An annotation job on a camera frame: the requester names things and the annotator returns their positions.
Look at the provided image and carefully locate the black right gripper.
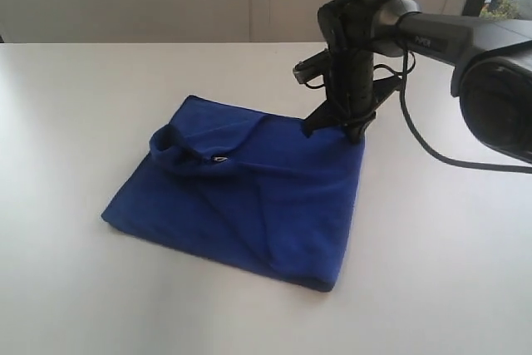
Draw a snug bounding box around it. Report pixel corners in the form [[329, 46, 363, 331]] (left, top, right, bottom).
[[302, 0, 401, 143]]

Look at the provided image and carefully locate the green tree outside window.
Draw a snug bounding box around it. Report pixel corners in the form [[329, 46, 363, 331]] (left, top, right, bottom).
[[480, 0, 520, 21]]

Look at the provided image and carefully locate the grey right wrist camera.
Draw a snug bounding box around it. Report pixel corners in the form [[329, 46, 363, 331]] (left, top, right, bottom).
[[293, 49, 331, 85]]

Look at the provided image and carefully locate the blue microfiber towel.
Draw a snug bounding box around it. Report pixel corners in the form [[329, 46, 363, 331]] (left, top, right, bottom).
[[101, 96, 365, 293]]

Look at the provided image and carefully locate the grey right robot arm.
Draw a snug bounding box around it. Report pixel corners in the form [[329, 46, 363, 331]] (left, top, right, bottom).
[[293, 0, 531, 174]]

